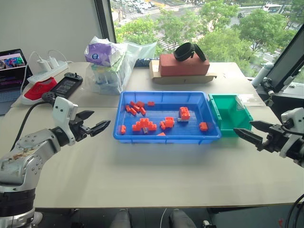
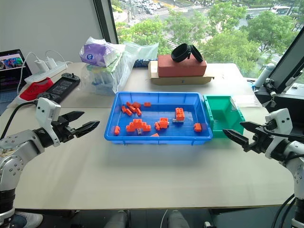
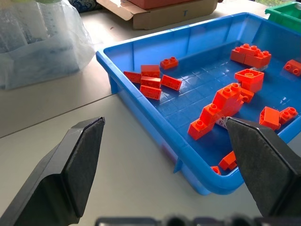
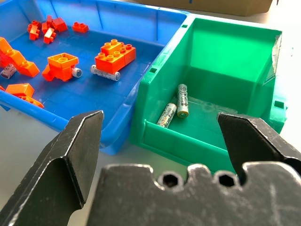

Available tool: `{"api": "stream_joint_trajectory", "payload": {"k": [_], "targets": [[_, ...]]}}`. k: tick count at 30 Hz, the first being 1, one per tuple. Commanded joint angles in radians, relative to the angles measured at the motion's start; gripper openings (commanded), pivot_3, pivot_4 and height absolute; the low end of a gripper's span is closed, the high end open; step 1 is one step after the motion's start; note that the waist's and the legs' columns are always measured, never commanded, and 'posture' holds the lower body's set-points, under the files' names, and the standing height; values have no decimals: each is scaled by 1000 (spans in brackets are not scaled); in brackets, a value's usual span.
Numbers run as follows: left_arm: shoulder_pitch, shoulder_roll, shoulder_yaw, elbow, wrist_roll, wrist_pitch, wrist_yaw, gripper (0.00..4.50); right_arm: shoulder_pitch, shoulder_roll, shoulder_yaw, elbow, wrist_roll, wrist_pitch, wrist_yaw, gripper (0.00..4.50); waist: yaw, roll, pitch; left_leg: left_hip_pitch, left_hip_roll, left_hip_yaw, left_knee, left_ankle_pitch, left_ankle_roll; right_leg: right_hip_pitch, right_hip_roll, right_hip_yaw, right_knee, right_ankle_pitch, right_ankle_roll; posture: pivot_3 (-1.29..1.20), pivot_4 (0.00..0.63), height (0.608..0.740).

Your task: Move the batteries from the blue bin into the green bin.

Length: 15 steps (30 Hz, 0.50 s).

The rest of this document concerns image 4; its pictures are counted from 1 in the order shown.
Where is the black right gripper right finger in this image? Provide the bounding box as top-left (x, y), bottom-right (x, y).
top-left (217, 112), bottom-right (301, 183)

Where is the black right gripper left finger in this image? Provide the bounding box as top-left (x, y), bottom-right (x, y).
top-left (0, 110), bottom-right (104, 226)

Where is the green plastic bin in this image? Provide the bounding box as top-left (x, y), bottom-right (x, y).
top-left (129, 17), bottom-right (288, 175)

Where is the brown cardboard box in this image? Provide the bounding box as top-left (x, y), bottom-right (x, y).
top-left (140, 0), bottom-right (276, 17)

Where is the clear tape strip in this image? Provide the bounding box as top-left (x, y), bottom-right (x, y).
top-left (270, 32), bottom-right (283, 71)

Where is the blue plastic tray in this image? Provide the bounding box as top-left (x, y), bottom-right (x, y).
top-left (0, 0), bottom-right (190, 155)

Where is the red-orange building brick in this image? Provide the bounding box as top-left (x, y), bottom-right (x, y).
top-left (41, 64), bottom-right (74, 82)
top-left (94, 52), bottom-right (126, 74)

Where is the red-orange sloped brick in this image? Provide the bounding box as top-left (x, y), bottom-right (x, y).
top-left (17, 60), bottom-right (40, 78)

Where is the orange hollow building brick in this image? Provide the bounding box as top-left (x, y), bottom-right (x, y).
top-left (47, 52), bottom-right (79, 71)

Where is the red brick with pale face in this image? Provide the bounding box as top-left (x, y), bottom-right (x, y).
top-left (43, 27), bottom-right (57, 45)

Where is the flat red building brick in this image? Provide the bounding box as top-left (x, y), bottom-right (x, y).
top-left (71, 21), bottom-right (90, 34)

